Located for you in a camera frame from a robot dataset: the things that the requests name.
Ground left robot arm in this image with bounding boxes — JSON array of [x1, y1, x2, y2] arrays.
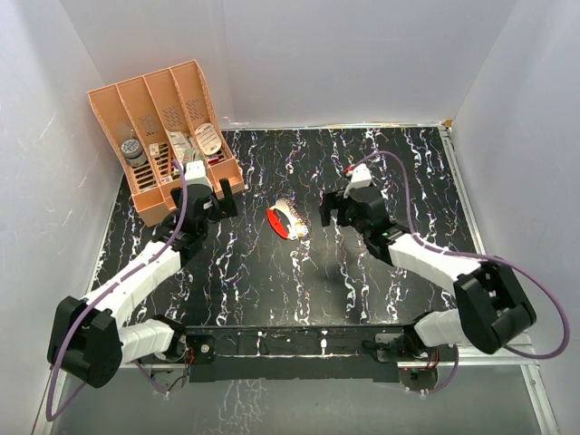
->
[[47, 179, 237, 388]]

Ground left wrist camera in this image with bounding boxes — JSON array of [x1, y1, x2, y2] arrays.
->
[[185, 160, 212, 189]]

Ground pink desk organizer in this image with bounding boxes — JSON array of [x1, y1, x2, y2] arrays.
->
[[88, 60, 245, 227]]

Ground white paper packets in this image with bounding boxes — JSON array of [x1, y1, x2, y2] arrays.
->
[[166, 130, 197, 163]]

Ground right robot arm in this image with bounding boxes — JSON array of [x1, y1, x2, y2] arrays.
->
[[320, 186, 537, 360]]

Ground small white card box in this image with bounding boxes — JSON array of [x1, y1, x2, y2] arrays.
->
[[149, 142, 167, 159]]

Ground oval white labelled tin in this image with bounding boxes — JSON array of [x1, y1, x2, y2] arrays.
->
[[195, 122, 222, 156]]

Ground grey round tin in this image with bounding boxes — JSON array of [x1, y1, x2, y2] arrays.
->
[[121, 139, 148, 168]]

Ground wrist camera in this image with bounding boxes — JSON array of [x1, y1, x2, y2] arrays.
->
[[185, 160, 212, 189], [343, 163, 372, 198]]

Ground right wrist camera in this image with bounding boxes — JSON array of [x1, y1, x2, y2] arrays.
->
[[343, 163, 372, 198]]

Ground black base bar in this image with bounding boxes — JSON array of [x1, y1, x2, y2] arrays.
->
[[182, 324, 454, 383]]

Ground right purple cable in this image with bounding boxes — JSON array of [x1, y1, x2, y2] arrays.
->
[[345, 150, 570, 395]]

